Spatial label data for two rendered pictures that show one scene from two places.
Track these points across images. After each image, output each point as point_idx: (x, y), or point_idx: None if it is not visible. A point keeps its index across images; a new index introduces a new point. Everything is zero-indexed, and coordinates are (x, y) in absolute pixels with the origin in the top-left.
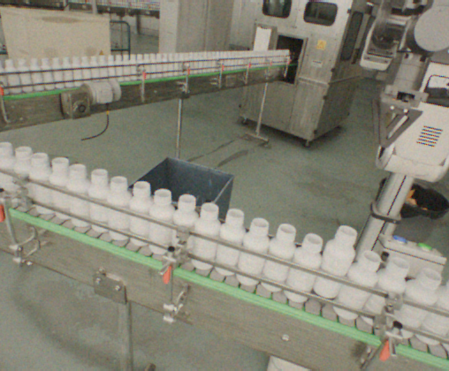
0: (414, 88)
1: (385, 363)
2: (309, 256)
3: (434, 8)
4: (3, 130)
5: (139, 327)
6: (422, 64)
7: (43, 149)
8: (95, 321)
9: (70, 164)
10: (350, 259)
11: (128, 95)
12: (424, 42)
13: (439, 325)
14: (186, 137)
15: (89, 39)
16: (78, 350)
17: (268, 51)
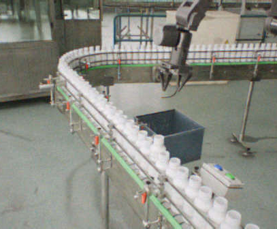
0: (173, 63)
1: (164, 225)
2: (143, 147)
3: (157, 28)
4: (118, 82)
5: (141, 225)
6: (175, 51)
7: (158, 105)
8: (122, 208)
9: (105, 95)
10: (155, 151)
11: (200, 73)
12: (155, 41)
13: (184, 205)
14: (275, 119)
15: (219, 31)
16: None
17: None
